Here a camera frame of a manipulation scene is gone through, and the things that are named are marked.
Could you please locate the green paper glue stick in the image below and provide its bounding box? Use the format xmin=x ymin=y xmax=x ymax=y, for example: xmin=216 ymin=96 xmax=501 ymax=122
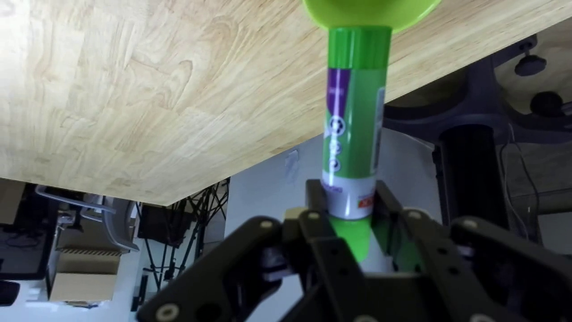
xmin=321 ymin=26 xmax=394 ymax=264

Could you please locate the grey chair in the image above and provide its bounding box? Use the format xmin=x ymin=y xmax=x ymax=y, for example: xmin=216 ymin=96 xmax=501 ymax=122
xmin=35 ymin=185 xmax=140 ymax=252

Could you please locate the cardboard box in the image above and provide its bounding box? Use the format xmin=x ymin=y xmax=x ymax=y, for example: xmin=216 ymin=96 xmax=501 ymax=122
xmin=48 ymin=247 xmax=122 ymax=303

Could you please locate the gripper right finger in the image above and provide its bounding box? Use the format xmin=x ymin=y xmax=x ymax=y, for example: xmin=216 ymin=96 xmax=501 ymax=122
xmin=372 ymin=180 xmax=572 ymax=322

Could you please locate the green mug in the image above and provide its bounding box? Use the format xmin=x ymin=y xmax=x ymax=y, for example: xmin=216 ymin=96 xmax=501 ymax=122
xmin=302 ymin=0 xmax=443 ymax=33

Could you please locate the black cable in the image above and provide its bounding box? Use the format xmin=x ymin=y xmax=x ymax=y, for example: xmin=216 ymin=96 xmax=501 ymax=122
xmin=499 ymin=127 xmax=542 ymax=244

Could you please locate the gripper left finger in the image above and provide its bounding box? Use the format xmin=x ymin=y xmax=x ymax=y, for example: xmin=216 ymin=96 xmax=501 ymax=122
xmin=136 ymin=179 xmax=370 ymax=322

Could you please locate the black office chair base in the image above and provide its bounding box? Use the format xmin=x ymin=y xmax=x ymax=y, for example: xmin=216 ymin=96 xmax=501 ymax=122
xmin=383 ymin=35 xmax=572 ymax=237

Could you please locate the stand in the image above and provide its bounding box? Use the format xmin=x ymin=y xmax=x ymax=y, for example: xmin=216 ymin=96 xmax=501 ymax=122
xmin=138 ymin=179 xmax=231 ymax=310

